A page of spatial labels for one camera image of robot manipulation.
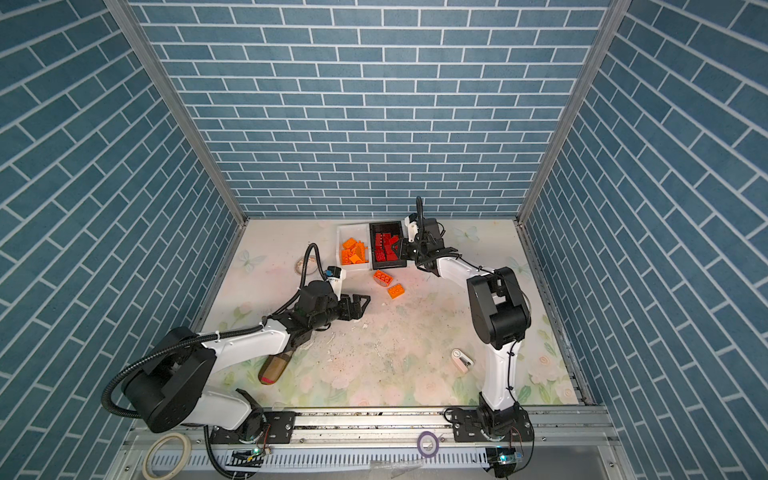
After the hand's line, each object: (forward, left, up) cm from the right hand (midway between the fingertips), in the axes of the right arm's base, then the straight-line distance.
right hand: (397, 246), depth 98 cm
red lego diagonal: (+11, +2, -9) cm, 14 cm away
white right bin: (+15, 0, -4) cm, 15 cm away
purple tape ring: (-51, -11, -12) cm, 53 cm away
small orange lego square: (-11, -1, -11) cm, 15 cm away
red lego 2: (+1, +2, -6) cm, 7 cm away
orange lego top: (-7, +5, -9) cm, 12 cm away
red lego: (+7, +7, -9) cm, 14 cm away
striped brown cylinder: (-39, +30, -9) cm, 50 cm away
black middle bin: (+14, +2, -6) cm, 16 cm away
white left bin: (+6, +17, -9) cm, 20 cm away
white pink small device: (-32, -22, -11) cm, 40 cm away
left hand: (-20, +7, -2) cm, 21 cm away
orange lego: (0, +15, -8) cm, 17 cm away
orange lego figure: (+4, +14, -9) cm, 17 cm away
